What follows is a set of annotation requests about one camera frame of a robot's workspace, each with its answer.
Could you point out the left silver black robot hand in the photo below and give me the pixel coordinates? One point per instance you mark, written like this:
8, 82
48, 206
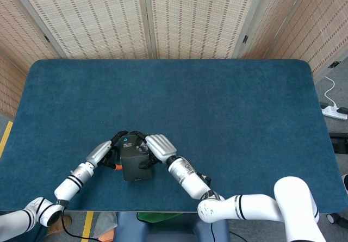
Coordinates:
99, 152

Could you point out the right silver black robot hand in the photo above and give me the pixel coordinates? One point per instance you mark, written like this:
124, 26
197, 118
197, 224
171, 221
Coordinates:
161, 148

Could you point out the black cardboard box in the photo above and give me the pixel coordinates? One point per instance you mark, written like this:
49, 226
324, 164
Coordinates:
136, 168

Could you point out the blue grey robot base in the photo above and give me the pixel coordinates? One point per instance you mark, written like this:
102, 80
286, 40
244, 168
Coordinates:
168, 229

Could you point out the green cloth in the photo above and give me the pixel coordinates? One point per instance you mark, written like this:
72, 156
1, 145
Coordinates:
155, 217

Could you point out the grey plastic bag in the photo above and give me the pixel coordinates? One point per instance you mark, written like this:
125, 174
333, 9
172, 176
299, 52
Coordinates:
104, 223

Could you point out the brown shoe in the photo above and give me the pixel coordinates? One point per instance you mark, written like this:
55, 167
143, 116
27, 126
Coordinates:
58, 225

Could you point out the orange item on floor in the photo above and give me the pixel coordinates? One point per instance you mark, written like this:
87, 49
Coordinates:
106, 237

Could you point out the woven folding screen panel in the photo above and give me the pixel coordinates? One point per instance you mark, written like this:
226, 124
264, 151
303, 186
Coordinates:
272, 21
89, 19
11, 89
21, 30
201, 19
320, 21

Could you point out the black screen hinge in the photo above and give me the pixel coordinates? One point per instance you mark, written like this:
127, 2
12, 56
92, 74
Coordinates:
245, 38
334, 64
46, 38

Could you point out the white power strip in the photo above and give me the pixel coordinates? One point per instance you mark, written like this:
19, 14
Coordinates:
333, 113

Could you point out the black equipment base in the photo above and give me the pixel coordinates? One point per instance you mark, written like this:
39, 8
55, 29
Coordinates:
338, 142

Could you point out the black caster wheel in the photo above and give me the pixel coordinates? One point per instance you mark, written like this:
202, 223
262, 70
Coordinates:
333, 218

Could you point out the black white sneaker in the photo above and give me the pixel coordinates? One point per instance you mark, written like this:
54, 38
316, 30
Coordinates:
345, 182

